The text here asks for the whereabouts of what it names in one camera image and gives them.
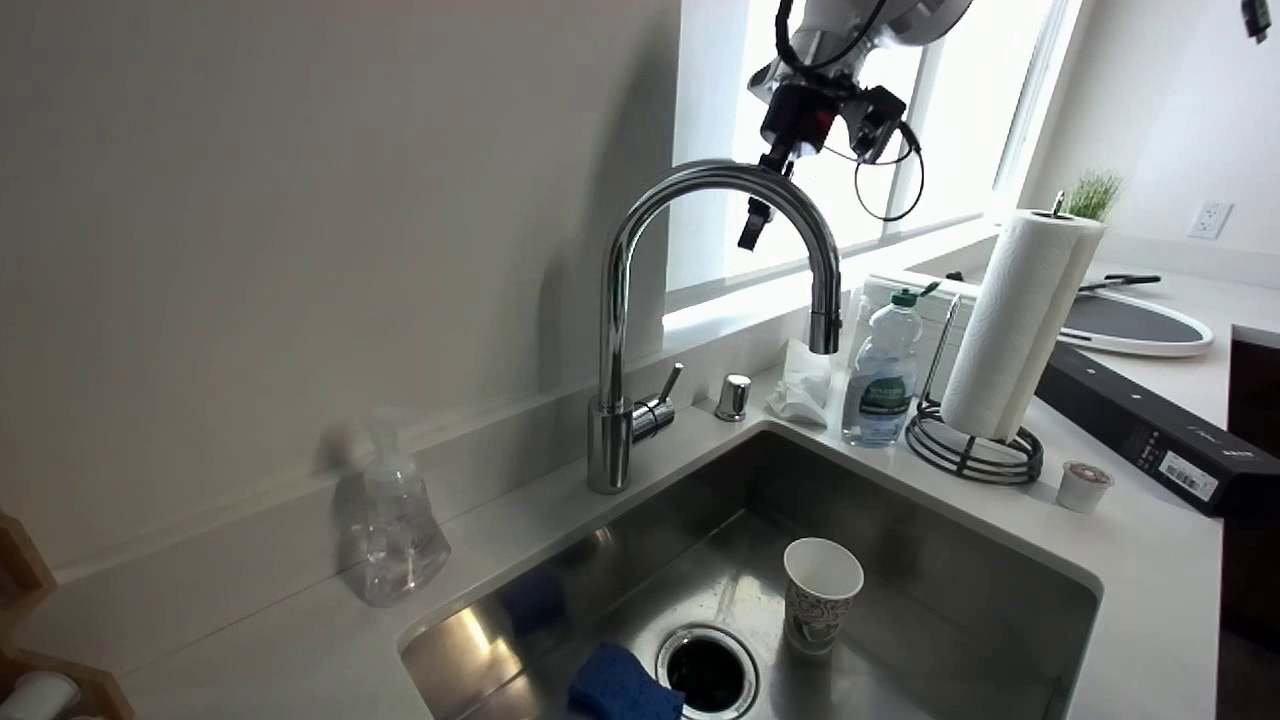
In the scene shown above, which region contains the long black box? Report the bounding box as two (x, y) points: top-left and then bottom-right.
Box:
(1037, 349), (1280, 515)

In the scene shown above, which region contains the clear plastic bag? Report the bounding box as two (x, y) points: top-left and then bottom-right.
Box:
(322, 419), (452, 609)

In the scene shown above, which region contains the blue sponge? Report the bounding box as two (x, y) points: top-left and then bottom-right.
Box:
(566, 643), (683, 720)

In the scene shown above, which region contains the stainless steel sink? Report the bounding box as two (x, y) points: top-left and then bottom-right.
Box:
(400, 434), (1101, 720)

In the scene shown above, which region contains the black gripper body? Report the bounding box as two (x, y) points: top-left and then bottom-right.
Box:
(749, 60), (906, 167)

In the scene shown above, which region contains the dish soap bottle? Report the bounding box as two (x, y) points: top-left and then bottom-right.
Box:
(838, 290), (926, 449)

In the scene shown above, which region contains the white paper cup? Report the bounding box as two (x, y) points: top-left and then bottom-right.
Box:
(782, 537), (862, 657)

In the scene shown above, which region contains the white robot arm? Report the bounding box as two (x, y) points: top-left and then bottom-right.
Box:
(749, 0), (973, 178)

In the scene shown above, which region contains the white paper towel roll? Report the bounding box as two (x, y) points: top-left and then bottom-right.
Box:
(939, 212), (1103, 441)

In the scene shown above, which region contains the round grey tray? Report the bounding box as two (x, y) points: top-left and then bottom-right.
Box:
(1059, 272), (1212, 360)

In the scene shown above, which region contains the black wire towel holder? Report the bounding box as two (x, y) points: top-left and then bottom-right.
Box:
(903, 193), (1080, 489)

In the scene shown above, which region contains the small green plant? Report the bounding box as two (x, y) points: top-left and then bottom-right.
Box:
(1067, 174), (1121, 221)

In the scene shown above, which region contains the chrome sink button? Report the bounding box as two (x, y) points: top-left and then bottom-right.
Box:
(712, 371), (750, 423)

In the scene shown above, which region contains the chrome gooseneck faucet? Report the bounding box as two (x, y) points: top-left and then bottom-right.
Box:
(582, 156), (848, 499)

